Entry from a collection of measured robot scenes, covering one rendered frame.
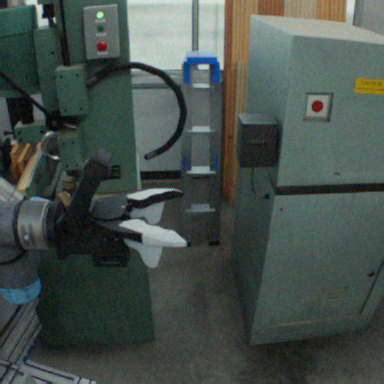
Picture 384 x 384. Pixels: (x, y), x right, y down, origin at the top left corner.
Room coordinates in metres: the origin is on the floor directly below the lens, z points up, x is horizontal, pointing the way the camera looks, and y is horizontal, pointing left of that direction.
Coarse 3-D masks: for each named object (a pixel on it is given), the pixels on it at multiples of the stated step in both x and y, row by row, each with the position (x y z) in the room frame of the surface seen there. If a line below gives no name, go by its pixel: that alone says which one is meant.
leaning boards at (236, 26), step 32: (224, 0) 2.51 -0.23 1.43; (256, 0) 2.49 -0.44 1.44; (288, 0) 2.52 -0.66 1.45; (320, 0) 2.52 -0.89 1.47; (224, 32) 2.51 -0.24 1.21; (224, 64) 2.49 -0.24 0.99; (224, 96) 2.48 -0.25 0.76; (224, 128) 2.46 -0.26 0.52; (224, 160) 2.34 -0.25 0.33; (224, 192) 2.32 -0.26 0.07
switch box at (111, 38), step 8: (88, 8) 1.10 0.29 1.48; (96, 8) 1.10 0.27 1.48; (104, 8) 1.11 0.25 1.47; (112, 8) 1.11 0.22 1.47; (88, 16) 1.10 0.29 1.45; (96, 16) 1.10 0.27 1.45; (104, 16) 1.11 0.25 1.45; (112, 16) 1.11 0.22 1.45; (88, 24) 1.10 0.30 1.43; (96, 24) 1.10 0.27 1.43; (104, 24) 1.11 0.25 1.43; (112, 24) 1.11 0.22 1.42; (88, 32) 1.10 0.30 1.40; (96, 32) 1.10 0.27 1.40; (104, 32) 1.11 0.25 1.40; (112, 32) 1.11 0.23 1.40; (88, 40) 1.10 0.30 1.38; (96, 40) 1.10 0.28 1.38; (104, 40) 1.11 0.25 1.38; (112, 40) 1.11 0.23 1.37; (88, 48) 1.10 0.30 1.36; (96, 48) 1.10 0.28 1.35; (112, 48) 1.11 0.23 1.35; (88, 56) 1.10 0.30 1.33; (96, 56) 1.10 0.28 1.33; (104, 56) 1.11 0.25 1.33; (112, 56) 1.11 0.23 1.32
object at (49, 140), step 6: (48, 132) 1.11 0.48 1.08; (54, 132) 1.11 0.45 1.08; (42, 138) 1.11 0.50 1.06; (48, 138) 1.10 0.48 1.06; (54, 138) 1.11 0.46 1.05; (42, 144) 1.10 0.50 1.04; (48, 144) 1.11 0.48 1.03; (54, 144) 1.11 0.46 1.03; (42, 150) 1.10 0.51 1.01; (48, 150) 1.11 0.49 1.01; (54, 150) 1.11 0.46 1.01; (48, 156) 1.10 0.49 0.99; (54, 156) 1.11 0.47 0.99; (60, 162) 1.11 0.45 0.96
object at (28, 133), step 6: (36, 120) 1.25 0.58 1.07; (42, 120) 1.25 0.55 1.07; (18, 126) 1.20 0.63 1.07; (24, 126) 1.20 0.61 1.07; (30, 126) 1.19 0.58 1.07; (36, 126) 1.20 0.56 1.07; (42, 126) 1.20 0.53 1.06; (18, 132) 1.18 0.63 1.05; (24, 132) 1.19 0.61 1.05; (30, 132) 1.19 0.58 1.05; (36, 132) 1.20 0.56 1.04; (18, 138) 1.19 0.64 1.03; (24, 138) 1.19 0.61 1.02; (30, 138) 1.19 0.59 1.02; (36, 138) 1.20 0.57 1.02; (18, 144) 1.19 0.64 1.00
